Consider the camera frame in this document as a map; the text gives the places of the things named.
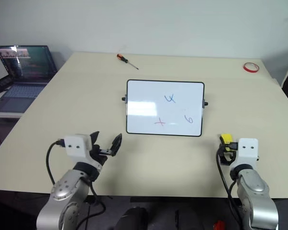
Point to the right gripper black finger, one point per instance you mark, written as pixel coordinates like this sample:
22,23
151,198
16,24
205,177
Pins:
232,146
221,148

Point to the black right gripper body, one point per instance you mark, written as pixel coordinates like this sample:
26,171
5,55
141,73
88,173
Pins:
226,158

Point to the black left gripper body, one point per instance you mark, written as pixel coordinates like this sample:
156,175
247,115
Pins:
97,155

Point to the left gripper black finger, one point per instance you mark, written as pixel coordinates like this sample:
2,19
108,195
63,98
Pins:
94,138
116,145

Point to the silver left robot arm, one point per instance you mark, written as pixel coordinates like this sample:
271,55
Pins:
67,187

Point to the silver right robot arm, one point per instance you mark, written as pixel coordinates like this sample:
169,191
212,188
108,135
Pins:
254,191

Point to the small black-framed whiteboard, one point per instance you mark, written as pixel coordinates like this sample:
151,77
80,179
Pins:
163,107

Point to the small red object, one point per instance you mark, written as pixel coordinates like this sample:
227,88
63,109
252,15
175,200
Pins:
219,225

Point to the dark rounded shape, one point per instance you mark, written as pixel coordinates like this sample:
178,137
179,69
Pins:
189,220
132,219

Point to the red tape roll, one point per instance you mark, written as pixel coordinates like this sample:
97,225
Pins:
251,67

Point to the open grey laptop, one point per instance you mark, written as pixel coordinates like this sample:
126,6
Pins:
26,79

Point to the black box device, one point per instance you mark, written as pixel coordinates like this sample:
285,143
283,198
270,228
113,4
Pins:
1,83

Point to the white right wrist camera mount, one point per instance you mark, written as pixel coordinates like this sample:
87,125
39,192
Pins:
247,151

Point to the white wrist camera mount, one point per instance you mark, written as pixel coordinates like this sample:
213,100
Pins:
75,146
247,151

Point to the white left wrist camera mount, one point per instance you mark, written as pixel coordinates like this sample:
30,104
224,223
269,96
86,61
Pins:
75,146

